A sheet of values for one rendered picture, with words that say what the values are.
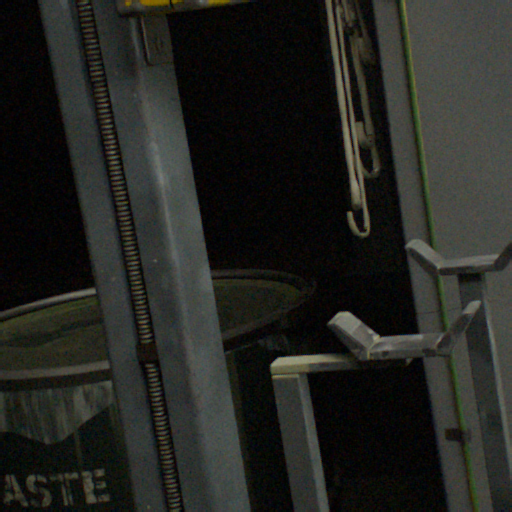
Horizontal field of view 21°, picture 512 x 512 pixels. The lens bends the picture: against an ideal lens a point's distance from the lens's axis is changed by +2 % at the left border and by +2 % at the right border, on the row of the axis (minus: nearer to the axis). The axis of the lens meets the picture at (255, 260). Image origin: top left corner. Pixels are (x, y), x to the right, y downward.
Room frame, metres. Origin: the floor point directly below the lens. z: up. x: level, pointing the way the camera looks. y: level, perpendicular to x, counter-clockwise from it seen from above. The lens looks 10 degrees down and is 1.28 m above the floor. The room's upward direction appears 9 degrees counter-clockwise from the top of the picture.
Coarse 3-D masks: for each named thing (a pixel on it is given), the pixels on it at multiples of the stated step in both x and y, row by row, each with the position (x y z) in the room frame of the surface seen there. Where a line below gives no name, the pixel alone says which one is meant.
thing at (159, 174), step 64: (64, 0) 0.83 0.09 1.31; (64, 64) 0.84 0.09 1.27; (128, 64) 0.82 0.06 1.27; (64, 128) 0.84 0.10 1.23; (128, 128) 0.82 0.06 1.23; (128, 192) 0.83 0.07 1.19; (192, 192) 0.86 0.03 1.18; (128, 256) 0.83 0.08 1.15; (192, 256) 0.85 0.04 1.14; (128, 320) 0.83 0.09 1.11; (192, 320) 0.83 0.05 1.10; (128, 384) 0.84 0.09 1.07; (192, 384) 0.82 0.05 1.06; (128, 448) 0.84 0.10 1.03; (192, 448) 0.82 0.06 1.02
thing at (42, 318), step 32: (224, 288) 2.16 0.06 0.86; (256, 288) 2.12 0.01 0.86; (288, 288) 2.05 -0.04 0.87; (32, 320) 2.16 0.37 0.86; (64, 320) 2.13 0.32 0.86; (96, 320) 2.08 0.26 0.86; (224, 320) 1.92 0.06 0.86; (0, 352) 1.97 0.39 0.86; (32, 352) 1.93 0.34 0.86; (64, 352) 1.89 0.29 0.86; (96, 352) 1.85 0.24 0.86
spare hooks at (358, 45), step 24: (336, 0) 1.34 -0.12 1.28; (360, 0) 1.38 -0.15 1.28; (360, 24) 1.38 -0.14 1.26; (336, 48) 1.33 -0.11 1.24; (360, 48) 1.35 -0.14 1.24; (336, 72) 1.33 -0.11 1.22; (360, 72) 1.37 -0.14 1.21; (360, 144) 1.36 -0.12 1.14; (360, 168) 1.34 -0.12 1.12; (360, 192) 1.34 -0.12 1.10
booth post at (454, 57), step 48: (384, 0) 1.28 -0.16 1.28; (432, 0) 1.26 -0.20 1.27; (480, 0) 1.25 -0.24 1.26; (384, 48) 1.28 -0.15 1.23; (432, 48) 1.26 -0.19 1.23; (480, 48) 1.25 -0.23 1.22; (432, 96) 1.27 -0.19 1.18; (480, 96) 1.25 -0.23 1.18; (432, 144) 1.27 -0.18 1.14; (480, 144) 1.25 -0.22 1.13; (432, 192) 1.27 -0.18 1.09; (480, 192) 1.25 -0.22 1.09; (480, 240) 1.26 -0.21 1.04; (432, 288) 1.27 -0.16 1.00; (432, 384) 1.28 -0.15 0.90; (480, 432) 1.27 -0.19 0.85; (480, 480) 1.27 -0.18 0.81
